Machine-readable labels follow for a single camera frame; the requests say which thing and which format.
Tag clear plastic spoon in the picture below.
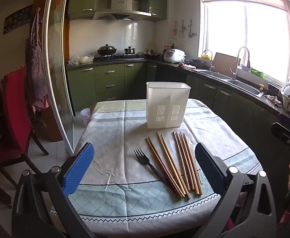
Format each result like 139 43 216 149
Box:
188 132 205 184

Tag black wok with lid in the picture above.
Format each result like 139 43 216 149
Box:
97 44 117 56

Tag tall chrome kitchen faucet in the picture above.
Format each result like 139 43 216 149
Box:
230 46 251 80

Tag glass sliding door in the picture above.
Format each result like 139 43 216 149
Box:
41 0 76 155

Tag white plastic utensil holder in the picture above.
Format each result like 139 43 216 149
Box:
146 81 191 129

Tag dark brown single chopstick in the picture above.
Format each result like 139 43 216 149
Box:
145 137 184 199

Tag small chrome water tap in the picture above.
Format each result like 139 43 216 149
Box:
203 49 214 71

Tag dark wall poster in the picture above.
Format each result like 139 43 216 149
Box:
3 4 33 35

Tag white rice cooker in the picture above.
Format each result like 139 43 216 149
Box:
163 49 186 64

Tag green upper kitchen cabinets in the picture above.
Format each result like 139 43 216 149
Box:
67 0 168 22

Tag kitchen window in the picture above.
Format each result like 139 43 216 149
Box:
198 1 290 86

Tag black plastic fork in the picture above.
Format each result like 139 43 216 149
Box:
134 147 176 192

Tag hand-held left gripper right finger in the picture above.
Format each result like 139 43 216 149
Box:
195 142 278 238

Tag green plastic basin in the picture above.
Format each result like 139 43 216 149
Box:
250 67 266 79

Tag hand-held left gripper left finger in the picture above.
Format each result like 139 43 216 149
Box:
11 142 97 238

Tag black gas stove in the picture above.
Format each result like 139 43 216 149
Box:
96 55 146 62

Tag silver range hood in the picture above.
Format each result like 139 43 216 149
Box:
92 0 152 22

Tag wooden cutting board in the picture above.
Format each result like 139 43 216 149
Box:
213 52 238 74

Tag group of wooden chopsticks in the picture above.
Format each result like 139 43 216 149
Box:
145 131 203 200

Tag crumpled grey rag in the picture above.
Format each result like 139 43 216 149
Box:
263 94 283 107

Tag white plastic bucket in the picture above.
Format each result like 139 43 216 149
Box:
80 107 93 127

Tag grey green patterned tablecloth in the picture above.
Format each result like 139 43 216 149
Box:
50 99 262 238

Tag wall rack of hanging utensils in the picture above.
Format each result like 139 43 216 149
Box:
172 18 198 39

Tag red cushioned wooden chair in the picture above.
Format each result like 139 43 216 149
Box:
0 66 49 180

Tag white plastic bags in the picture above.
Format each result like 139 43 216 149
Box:
68 54 95 66

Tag red checkered apron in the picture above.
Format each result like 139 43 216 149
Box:
25 8 50 112

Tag steel kitchen sink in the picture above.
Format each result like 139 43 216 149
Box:
197 69 265 98

